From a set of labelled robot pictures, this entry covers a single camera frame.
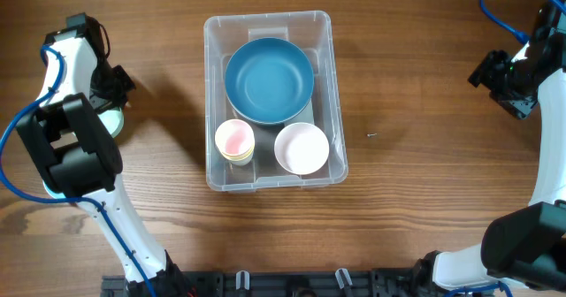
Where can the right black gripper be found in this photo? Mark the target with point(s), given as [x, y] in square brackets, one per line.
[485, 68]

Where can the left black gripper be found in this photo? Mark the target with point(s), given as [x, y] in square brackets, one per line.
[117, 83]

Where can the mint green bowl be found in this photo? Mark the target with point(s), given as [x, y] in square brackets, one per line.
[113, 121]

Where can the light blue bowl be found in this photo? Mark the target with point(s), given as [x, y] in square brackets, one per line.
[51, 193]

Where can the pink plastic cup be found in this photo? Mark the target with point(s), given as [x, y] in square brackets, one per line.
[234, 137]

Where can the cream plastic cup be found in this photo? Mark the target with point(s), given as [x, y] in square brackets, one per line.
[240, 163]

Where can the yellow plastic cup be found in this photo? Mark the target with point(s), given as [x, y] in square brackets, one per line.
[239, 157]

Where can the dark blue bowl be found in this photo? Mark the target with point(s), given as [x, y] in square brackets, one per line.
[269, 81]

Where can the pink bowl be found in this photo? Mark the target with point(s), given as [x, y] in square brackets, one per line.
[301, 148]

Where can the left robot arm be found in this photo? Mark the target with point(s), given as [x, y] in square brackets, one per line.
[69, 134]

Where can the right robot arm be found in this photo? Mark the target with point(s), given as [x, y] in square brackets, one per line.
[526, 248]

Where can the white label in container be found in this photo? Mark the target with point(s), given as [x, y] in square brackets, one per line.
[306, 115]

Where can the clear plastic storage container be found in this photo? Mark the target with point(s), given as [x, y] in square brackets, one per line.
[312, 32]

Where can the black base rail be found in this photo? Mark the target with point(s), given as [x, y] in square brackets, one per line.
[341, 282]

